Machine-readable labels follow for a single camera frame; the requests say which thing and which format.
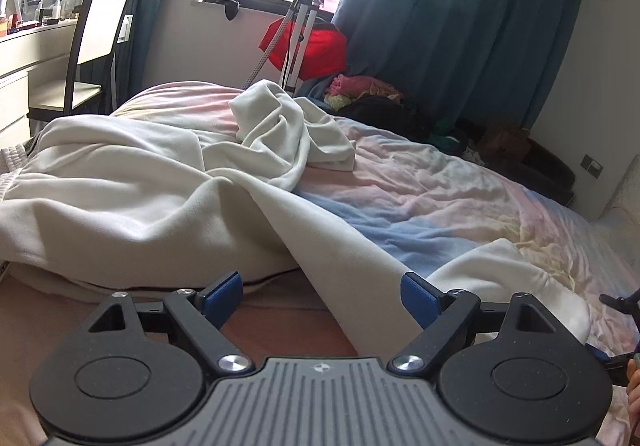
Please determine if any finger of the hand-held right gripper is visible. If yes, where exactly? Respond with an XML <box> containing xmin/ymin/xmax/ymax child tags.
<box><xmin>599</xmin><ymin>290</ymin><xmax>640</xmax><ymax>314</ymax></box>
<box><xmin>582</xmin><ymin>345</ymin><xmax>640</xmax><ymax>379</ymax></box>

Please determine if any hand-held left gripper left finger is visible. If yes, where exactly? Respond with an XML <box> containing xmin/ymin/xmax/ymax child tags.
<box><xmin>87</xmin><ymin>271</ymin><xmax>256</xmax><ymax>375</ymax></box>

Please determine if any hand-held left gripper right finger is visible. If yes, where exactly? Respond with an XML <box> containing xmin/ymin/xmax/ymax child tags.
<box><xmin>390</xmin><ymin>272</ymin><xmax>559</xmax><ymax>375</ymax></box>

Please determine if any black clothes pile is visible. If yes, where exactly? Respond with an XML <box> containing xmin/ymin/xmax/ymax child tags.
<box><xmin>339</xmin><ymin>96</ymin><xmax>443</xmax><ymax>143</ymax></box>

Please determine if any metal wall outlet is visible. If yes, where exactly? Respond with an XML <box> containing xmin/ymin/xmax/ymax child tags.
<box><xmin>580</xmin><ymin>153</ymin><xmax>605</xmax><ymax>179</ymax></box>

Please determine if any garment steamer stand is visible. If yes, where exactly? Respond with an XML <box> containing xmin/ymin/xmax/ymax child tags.
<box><xmin>242</xmin><ymin>0</ymin><xmax>327</xmax><ymax>94</ymax></box>

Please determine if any black and white chair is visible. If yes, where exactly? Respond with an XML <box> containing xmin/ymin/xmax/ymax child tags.
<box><xmin>27</xmin><ymin>0</ymin><xmax>132</xmax><ymax>125</ymax></box>

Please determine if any white dressing desk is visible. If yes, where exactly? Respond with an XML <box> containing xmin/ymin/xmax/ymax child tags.
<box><xmin>0</xmin><ymin>18</ymin><xmax>82</xmax><ymax>153</ymax></box>

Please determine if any pink cloth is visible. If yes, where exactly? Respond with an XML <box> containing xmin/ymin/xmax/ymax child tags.
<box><xmin>330</xmin><ymin>74</ymin><xmax>402</xmax><ymax>100</ymax></box>

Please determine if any brown bag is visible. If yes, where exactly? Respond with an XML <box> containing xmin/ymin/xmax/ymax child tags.
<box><xmin>479</xmin><ymin>122</ymin><xmax>532</xmax><ymax>157</ymax></box>

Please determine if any peach bed sheet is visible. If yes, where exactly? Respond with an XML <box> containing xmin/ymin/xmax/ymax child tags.
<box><xmin>0</xmin><ymin>270</ymin><xmax>361</xmax><ymax>446</ymax></box>

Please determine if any row of cosmetic bottles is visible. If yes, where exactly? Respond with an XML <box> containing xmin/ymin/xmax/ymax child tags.
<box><xmin>34</xmin><ymin>0</ymin><xmax>89</xmax><ymax>24</ymax></box>

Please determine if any pastel tie-dye blanket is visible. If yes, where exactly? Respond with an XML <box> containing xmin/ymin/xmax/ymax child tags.
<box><xmin>110</xmin><ymin>80</ymin><xmax>640</xmax><ymax>446</ymax></box>

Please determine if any person's right hand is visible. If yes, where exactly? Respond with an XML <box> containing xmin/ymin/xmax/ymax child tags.
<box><xmin>626</xmin><ymin>357</ymin><xmax>640</xmax><ymax>427</ymax></box>

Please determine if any yellow-green cloth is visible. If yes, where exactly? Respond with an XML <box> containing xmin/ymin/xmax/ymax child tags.
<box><xmin>324</xmin><ymin>92</ymin><xmax>357</xmax><ymax>113</ymax></box>

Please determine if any red bag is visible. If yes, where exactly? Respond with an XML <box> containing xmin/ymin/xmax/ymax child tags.
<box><xmin>259</xmin><ymin>18</ymin><xmax>349</xmax><ymax>82</ymax></box>

